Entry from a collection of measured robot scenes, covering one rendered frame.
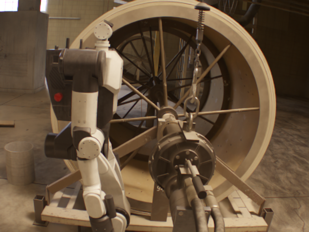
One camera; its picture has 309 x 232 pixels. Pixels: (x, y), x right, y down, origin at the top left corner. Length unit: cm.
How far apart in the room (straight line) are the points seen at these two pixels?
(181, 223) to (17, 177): 213
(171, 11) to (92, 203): 135
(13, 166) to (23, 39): 511
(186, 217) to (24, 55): 687
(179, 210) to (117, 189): 40
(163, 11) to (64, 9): 1093
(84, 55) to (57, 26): 1182
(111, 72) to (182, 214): 56
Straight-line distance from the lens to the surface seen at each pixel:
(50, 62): 111
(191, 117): 113
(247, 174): 230
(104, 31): 111
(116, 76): 105
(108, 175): 121
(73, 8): 1261
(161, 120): 180
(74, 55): 92
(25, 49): 751
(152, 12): 192
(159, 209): 203
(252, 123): 247
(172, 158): 116
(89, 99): 93
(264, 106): 215
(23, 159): 279
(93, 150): 95
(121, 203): 131
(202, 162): 119
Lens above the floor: 140
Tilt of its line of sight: 14 degrees down
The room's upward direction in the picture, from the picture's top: 6 degrees clockwise
